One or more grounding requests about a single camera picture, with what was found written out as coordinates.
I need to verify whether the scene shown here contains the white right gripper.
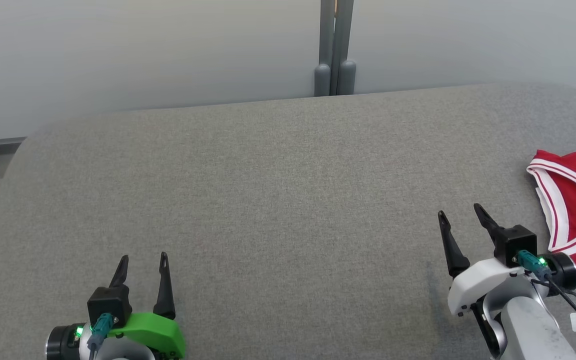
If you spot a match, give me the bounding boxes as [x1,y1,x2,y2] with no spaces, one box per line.
[437,202,524,317]

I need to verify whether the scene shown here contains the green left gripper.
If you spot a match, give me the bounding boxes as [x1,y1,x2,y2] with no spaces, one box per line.
[108,251,187,359]

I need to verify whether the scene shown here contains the left cable with teal connector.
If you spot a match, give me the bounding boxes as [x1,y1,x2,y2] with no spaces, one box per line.
[88,314,115,360]

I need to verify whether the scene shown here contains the cable with teal connector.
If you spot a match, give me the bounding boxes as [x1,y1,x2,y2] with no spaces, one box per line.
[88,314,115,360]
[515,250,576,346]

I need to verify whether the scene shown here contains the right cable with teal connector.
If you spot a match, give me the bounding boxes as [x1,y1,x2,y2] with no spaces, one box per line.
[515,250,576,346]

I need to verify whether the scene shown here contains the grey partition post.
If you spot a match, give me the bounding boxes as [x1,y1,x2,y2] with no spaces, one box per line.
[314,0,357,97]

